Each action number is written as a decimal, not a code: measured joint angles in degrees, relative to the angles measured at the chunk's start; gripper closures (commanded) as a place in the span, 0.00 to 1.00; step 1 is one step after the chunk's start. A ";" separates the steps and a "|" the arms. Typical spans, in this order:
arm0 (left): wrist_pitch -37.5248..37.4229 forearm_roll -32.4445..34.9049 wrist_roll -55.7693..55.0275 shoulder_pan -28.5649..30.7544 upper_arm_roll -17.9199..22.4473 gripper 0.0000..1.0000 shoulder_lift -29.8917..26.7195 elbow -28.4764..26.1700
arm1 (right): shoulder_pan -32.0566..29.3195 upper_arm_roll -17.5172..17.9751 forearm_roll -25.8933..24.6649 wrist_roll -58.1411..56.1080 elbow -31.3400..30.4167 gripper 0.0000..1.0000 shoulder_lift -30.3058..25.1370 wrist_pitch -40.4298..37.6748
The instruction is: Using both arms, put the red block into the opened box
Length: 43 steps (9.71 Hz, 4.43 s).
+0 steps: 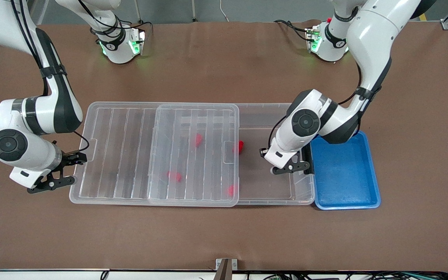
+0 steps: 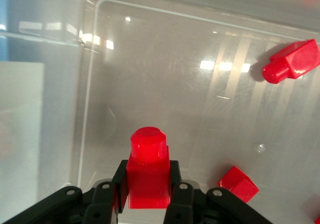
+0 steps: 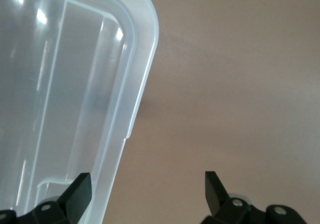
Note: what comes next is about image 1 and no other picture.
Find clear plastic storage box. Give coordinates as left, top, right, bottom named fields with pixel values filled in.
left=148, top=103, right=316, bottom=207

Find clear ribbed plastic lid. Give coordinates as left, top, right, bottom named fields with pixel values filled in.
left=69, top=101, right=240, bottom=207

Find blue plastic tray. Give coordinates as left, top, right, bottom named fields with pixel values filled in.
left=310, top=130, right=381, bottom=211

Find brown table cover sheet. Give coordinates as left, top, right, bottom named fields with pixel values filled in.
left=0, top=20, right=448, bottom=271

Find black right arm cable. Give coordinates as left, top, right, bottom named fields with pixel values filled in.
left=10, top=0, right=90, bottom=153

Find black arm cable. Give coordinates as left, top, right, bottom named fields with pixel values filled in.
left=10, top=0, right=90, bottom=153
left=261, top=64, right=364, bottom=156

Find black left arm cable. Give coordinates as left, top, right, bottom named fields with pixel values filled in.
left=261, top=64, right=364, bottom=156

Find black box latch handle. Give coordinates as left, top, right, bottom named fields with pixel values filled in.
left=305, top=146, right=315, bottom=175

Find metal table edge bracket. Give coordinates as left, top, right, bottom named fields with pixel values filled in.
left=215, top=258, right=238, bottom=280

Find black left base cable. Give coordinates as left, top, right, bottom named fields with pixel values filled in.
left=274, top=19, right=311, bottom=40

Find black base cable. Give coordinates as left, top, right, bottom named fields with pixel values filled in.
left=129, top=20, right=153, bottom=31
left=274, top=19, right=311, bottom=40

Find black right base cable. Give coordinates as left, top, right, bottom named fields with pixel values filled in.
left=129, top=20, right=153, bottom=31

